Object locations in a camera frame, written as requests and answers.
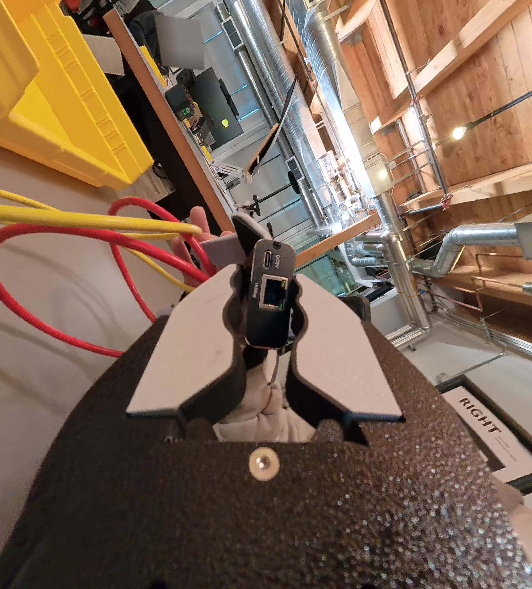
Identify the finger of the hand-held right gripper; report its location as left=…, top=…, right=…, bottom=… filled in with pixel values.
left=200, top=214, right=260, bottom=269

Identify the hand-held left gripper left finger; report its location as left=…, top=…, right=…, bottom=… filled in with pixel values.
left=126, top=264, right=248, bottom=423

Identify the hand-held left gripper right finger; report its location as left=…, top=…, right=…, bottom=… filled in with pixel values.
left=285, top=274, right=405, bottom=429

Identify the black ethernet splitter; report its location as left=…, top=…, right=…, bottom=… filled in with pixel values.
left=244, top=238, right=297, bottom=351

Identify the yellow ethernet cable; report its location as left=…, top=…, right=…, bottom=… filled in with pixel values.
left=0, top=181, right=203, bottom=295

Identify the yellow plastic bin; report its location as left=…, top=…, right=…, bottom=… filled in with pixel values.
left=0, top=0, right=155, bottom=192

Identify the slanted board on white arm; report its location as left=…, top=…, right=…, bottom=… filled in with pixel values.
left=210, top=121, right=281, bottom=185

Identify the person's right forearm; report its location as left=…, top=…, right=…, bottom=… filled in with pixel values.
left=212, top=356, right=316, bottom=444

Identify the person's right hand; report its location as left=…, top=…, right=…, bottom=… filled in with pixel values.
left=171, top=206, right=235, bottom=289

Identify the slanted wooden beam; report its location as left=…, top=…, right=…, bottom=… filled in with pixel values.
left=293, top=211, right=382, bottom=269

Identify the grey desk with wooden edge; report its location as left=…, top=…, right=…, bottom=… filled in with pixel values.
left=82, top=9, right=235, bottom=233

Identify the black monitor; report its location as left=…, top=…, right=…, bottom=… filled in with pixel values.
left=191, top=67, right=245, bottom=151

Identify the black framed white sign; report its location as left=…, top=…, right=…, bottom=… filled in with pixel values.
left=435, top=375, right=532, bottom=497

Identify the small black box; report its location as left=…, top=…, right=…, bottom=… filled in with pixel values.
left=164, top=83, right=202, bottom=121

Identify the silver bent pipe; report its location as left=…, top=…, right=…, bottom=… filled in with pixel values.
left=410, top=223, right=520, bottom=278

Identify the silver ventilation duct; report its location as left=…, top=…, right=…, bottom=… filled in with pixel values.
left=222, top=0, right=327, bottom=229

